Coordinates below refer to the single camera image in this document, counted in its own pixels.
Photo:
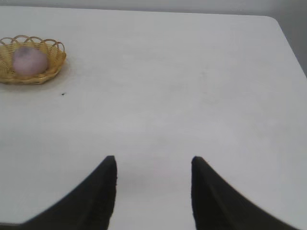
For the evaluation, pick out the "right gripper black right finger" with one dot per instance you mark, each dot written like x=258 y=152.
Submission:
x=216 y=203

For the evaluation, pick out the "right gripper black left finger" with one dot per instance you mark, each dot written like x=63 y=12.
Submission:
x=91 y=203

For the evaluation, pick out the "yellow woven wicker basket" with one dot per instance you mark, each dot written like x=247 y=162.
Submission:
x=54 y=64

